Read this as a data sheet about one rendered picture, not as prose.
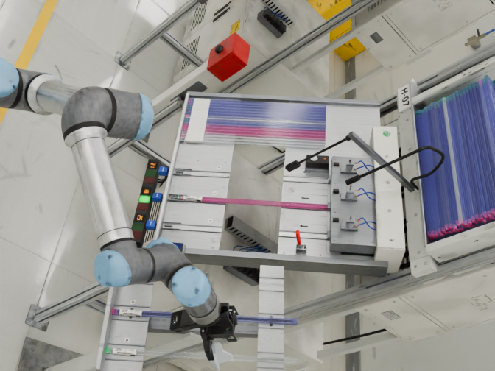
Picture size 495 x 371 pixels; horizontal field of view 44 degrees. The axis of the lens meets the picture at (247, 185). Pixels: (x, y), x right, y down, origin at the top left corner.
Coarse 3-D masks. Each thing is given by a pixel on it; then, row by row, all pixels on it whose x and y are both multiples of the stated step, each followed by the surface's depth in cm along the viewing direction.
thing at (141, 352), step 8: (112, 352) 161; (136, 352) 161; (144, 352) 161; (152, 352) 161; (160, 352) 162; (168, 352) 162; (176, 352) 162; (184, 352) 162; (232, 360) 162; (240, 360) 162; (248, 360) 162; (256, 360) 162; (264, 360) 162; (272, 360) 162; (280, 360) 162; (288, 360) 162; (296, 360) 162
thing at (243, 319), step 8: (144, 312) 168; (152, 312) 168; (160, 312) 168; (168, 312) 168; (240, 320) 168; (248, 320) 168; (256, 320) 168; (264, 320) 168; (272, 320) 168; (280, 320) 168; (288, 320) 168; (296, 320) 168
